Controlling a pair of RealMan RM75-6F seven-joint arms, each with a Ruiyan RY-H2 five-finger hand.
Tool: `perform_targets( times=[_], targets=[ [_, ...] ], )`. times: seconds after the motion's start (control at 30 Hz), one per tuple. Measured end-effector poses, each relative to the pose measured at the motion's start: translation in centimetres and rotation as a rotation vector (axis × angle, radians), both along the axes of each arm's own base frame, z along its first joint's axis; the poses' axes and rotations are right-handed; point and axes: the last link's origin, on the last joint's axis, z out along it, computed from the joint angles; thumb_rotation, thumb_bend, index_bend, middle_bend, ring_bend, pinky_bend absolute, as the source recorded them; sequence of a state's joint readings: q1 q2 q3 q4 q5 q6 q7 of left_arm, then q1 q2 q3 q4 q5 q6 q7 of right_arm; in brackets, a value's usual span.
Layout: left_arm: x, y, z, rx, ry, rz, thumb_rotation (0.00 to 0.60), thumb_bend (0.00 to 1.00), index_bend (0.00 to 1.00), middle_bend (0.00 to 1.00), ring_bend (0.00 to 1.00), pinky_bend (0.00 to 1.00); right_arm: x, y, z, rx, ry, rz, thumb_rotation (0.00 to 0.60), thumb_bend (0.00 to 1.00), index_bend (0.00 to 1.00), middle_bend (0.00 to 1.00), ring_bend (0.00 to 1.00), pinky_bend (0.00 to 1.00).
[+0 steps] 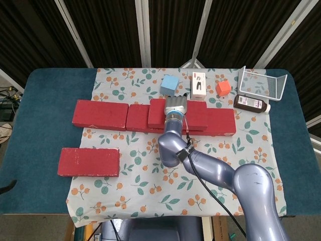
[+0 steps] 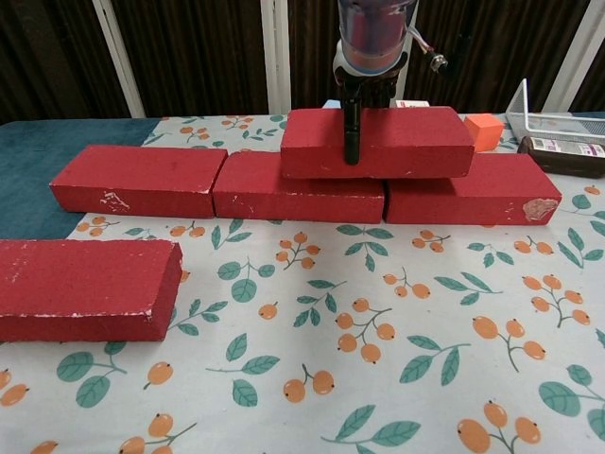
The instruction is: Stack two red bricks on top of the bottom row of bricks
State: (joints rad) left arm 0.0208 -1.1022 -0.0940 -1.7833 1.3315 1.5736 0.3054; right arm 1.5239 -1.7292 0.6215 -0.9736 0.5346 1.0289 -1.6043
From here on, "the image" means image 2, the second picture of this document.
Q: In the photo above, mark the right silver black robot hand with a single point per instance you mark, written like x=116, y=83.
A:
x=352, y=123

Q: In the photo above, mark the red brick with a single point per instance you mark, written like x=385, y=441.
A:
x=293, y=203
x=406, y=137
x=80, y=284
x=449, y=203
x=132, y=179

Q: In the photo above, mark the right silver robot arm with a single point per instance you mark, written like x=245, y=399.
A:
x=378, y=33

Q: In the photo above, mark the light blue cube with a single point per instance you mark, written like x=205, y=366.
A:
x=331, y=105

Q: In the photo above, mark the white product box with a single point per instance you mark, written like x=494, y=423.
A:
x=411, y=104

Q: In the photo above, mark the orange cube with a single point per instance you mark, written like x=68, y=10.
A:
x=484, y=134

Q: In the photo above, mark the floral berry print tablecloth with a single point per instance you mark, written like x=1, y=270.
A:
x=331, y=307

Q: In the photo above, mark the brown bottle with label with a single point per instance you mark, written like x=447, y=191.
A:
x=562, y=153

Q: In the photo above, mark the teal table cover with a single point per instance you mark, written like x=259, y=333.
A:
x=47, y=142

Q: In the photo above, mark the white partition frame post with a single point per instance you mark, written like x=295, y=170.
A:
x=119, y=57
x=275, y=57
x=401, y=87
x=579, y=71

